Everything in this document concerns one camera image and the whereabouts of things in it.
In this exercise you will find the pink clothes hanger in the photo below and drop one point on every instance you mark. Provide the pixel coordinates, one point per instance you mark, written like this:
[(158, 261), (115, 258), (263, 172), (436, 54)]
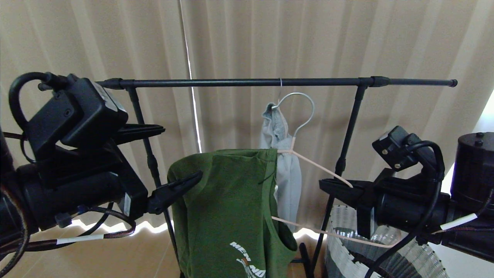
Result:
[(324, 168), (280, 88)]

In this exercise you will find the pale grey shorts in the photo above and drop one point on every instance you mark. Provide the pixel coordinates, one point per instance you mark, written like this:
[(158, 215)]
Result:
[(289, 181)]

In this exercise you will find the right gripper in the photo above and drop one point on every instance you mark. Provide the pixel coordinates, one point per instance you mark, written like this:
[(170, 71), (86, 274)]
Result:
[(401, 204)]

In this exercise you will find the green garment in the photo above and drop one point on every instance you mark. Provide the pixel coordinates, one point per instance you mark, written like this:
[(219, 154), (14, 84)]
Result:
[(224, 200)]

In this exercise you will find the white laundry basket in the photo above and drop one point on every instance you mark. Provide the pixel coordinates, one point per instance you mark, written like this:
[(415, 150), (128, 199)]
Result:
[(424, 262)]

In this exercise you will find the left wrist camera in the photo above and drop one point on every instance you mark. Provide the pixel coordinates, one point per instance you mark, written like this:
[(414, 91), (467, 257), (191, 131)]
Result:
[(85, 112)]

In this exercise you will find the beige curtain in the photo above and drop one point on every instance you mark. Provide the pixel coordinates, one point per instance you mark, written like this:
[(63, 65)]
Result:
[(270, 38)]

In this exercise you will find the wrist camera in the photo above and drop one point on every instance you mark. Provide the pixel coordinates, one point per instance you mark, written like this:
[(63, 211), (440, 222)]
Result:
[(85, 112), (397, 148)]

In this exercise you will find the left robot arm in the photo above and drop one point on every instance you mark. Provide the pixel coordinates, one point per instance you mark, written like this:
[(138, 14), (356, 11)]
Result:
[(11, 216)]

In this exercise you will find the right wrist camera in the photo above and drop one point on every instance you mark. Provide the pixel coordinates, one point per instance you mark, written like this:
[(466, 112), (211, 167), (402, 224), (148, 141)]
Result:
[(397, 148)]

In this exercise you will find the black clothes rack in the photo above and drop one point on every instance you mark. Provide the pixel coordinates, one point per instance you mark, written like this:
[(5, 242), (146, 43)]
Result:
[(231, 82)]

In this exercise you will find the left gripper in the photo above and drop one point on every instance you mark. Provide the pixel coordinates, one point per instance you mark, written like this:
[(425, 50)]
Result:
[(77, 193)]

